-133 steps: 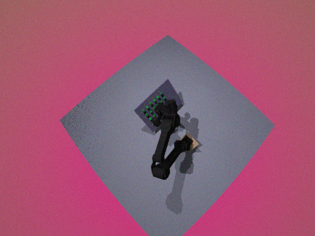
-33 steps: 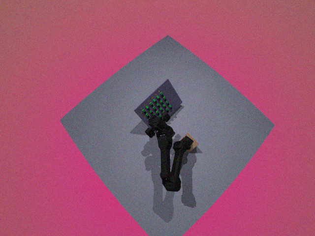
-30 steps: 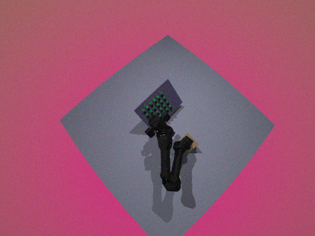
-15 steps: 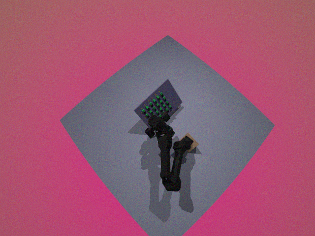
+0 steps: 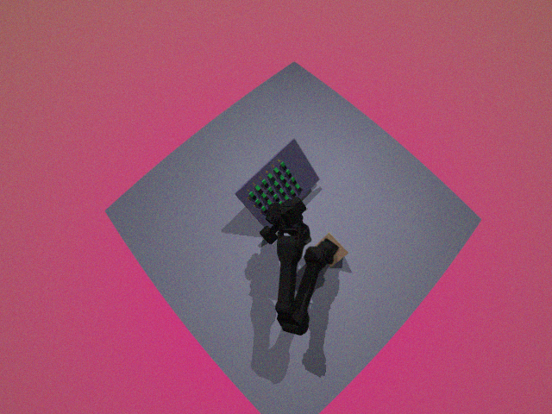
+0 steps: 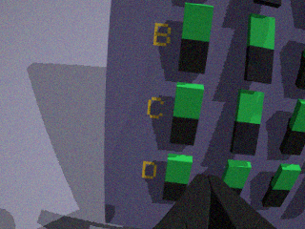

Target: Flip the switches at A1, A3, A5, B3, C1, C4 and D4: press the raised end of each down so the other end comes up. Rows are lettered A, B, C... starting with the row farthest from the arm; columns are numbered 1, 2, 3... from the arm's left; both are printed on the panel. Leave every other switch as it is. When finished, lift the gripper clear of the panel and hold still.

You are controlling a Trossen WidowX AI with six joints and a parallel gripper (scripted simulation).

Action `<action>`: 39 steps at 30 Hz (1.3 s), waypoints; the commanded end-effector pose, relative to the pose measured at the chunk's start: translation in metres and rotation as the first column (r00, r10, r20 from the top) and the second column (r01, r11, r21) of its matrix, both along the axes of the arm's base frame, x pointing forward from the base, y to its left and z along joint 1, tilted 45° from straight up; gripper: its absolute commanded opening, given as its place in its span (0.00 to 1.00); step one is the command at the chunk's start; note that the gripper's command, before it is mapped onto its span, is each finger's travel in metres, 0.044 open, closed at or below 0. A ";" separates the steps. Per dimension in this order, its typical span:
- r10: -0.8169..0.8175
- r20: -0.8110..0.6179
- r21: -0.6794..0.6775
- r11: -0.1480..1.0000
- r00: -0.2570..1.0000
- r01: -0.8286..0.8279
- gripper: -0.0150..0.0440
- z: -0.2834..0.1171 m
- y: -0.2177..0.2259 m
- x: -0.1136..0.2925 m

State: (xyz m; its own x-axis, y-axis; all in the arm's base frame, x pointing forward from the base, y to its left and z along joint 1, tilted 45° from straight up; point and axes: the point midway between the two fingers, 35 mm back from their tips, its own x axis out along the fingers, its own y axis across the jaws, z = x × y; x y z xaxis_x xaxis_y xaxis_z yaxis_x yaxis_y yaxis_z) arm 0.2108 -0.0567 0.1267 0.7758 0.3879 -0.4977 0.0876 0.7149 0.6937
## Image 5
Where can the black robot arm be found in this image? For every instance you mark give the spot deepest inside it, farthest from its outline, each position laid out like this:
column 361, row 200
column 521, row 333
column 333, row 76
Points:
column 292, row 313

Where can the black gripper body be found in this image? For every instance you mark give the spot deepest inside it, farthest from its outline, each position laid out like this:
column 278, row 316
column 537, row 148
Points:
column 269, row 233

